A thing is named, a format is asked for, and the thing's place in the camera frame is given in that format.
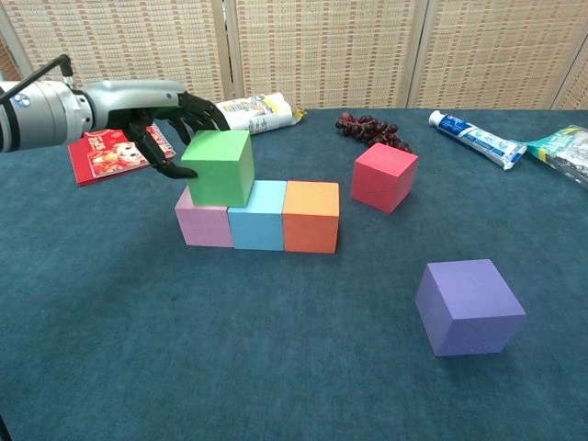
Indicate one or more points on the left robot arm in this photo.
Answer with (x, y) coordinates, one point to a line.
(41, 115)

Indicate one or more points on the dark red grape bunch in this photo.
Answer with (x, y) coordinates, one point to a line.
(367, 128)

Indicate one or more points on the light blue foam cube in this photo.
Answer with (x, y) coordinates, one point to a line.
(257, 225)

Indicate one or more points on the green foam cube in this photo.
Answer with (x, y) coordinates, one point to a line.
(218, 170)

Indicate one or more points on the white tissue pack yellow ends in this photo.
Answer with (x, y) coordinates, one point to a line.
(262, 115)

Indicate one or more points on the purple foam cube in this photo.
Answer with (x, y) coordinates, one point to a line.
(468, 312)

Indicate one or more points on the bamboo folding screen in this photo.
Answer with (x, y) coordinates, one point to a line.
(321, 50)

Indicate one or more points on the orange foam cube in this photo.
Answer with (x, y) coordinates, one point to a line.
(310, 220)

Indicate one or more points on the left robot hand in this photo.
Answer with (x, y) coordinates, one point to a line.
(133, 101)

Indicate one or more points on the red spiral calendar booklet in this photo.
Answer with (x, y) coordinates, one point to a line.
(105, 158)

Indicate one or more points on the pink foam cube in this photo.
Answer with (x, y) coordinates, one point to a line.
(206, 227)

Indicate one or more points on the teal snack bag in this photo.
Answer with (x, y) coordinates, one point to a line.
(565, 151)

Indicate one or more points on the red foam cube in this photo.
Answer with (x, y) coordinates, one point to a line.
(383, 179)

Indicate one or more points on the white blue toothpaste tube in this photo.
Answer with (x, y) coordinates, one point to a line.
(478, 140)

